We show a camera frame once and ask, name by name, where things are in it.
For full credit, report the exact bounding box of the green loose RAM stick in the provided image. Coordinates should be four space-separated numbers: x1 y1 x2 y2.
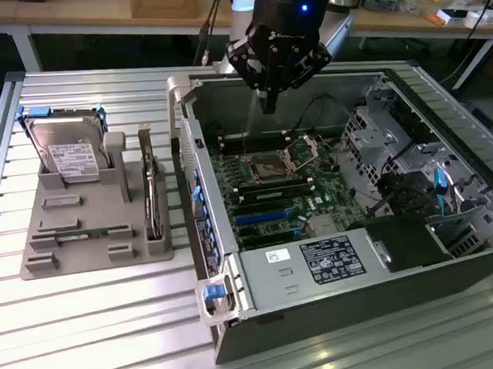
56 227 111 242

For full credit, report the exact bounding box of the grey parts rack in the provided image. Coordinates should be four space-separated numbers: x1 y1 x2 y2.
12 128 177 282

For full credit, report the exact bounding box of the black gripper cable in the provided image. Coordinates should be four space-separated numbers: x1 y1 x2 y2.
188 0 230 69

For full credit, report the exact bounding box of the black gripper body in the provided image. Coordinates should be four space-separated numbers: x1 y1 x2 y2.
243 0 336 49

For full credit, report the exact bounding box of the CPU socket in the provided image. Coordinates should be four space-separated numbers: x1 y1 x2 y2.
247 151 289 183

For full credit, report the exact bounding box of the silver chipset heatsink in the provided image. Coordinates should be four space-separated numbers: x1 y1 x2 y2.
306 216 344 239

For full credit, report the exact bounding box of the NVIDIA graphics card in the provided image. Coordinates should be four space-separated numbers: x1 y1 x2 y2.
136 121 171 243

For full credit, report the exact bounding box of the blue expansion slot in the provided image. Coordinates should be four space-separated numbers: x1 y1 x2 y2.
234 208 296 226

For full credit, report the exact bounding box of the grey power supply unit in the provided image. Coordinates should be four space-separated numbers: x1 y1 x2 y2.
236 225 396 312

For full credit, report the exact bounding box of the black case fan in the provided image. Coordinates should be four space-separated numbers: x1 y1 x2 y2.
376 170 436 220

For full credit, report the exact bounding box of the metal disk bay cage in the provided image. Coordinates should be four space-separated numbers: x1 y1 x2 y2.
336 101 418 198

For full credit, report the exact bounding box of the thin black wire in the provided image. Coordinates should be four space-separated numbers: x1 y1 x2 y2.
289 93 353 135

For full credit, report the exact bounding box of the metal socket cover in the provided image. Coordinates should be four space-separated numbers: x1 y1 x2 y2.
282 133 320 171

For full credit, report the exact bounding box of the brown cardboard box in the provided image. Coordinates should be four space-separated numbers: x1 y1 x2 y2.
130 0 200 20

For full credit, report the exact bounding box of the green motherboard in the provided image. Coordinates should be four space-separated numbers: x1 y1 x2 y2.
209 131 367 254

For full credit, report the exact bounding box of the black plastic shroud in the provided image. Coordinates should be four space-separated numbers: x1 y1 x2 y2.
363 213 457 275

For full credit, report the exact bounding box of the cluttered wooden desk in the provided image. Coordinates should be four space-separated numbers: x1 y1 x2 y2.
346 0 493 98

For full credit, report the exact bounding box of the blue disk wire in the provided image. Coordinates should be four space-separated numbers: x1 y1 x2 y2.
433 167 453 218

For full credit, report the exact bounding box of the open black PC case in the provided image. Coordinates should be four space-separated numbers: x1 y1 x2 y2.
166 58 493 367

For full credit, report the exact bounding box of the installed RAM stick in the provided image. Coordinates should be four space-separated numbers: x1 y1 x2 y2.
240 187 313 205

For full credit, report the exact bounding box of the hard disk drive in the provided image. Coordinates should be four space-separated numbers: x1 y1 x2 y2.
14 99 111 173

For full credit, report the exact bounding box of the plain wooden desk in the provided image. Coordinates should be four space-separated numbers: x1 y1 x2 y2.
0 0 236 75

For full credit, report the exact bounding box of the blue case latch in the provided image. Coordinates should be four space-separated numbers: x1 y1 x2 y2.
202 282 227 301

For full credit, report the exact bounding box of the grey corner clamp fixture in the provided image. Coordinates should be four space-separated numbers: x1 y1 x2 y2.
166 73 204 106
193 277 240 323

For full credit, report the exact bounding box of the long black expansion slot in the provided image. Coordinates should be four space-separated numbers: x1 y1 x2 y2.
240 234 306 252
238 225 303 240

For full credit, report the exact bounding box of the orange and white device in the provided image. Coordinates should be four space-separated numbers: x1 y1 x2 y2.
424 4 493 30

